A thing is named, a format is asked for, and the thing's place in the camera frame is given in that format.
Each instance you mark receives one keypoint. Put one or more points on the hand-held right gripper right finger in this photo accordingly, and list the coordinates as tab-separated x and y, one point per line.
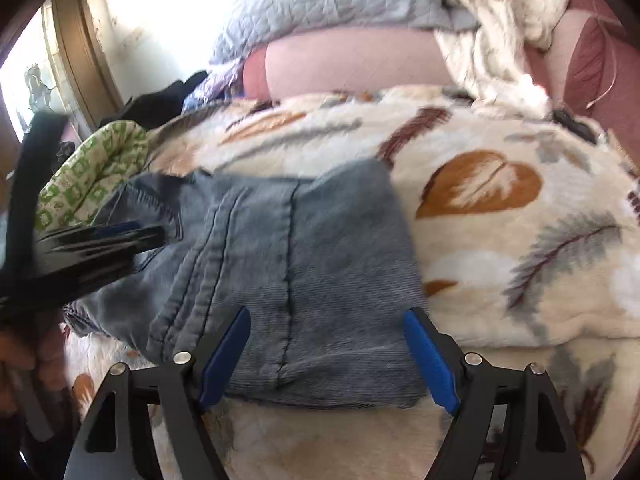
430	360

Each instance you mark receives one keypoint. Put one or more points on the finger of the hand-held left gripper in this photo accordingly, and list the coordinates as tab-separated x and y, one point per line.
110	237
85	275

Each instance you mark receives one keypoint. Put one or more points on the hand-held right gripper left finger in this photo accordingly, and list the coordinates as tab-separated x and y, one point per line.
225	355

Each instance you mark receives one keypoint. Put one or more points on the blue denim pants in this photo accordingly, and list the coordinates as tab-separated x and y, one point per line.
325	260

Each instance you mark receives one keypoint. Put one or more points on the person's left hand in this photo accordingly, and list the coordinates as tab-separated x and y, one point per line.
35	360

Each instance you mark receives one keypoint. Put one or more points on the green patterned quilt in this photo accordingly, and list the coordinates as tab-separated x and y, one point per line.
95	170

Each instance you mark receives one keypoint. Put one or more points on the leaf-print fleece blanket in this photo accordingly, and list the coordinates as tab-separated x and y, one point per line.
500	260

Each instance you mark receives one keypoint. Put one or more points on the pile of dark clothes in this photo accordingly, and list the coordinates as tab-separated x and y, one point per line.
150	102

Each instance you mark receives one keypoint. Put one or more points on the purple patterned cloth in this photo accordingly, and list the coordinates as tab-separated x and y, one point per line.
210	90

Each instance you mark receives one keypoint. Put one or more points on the small black device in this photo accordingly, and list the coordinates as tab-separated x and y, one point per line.
575	125

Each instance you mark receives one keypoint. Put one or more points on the pink bolster pillow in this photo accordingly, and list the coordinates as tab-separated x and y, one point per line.
350	60

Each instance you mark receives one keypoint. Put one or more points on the white striped cloth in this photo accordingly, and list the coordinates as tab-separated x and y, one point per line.
490	45

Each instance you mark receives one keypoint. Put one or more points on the maroon and pink pillow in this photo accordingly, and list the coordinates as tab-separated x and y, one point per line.
585	55

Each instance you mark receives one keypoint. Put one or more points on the wooden window frame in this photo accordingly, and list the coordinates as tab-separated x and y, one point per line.
80	55

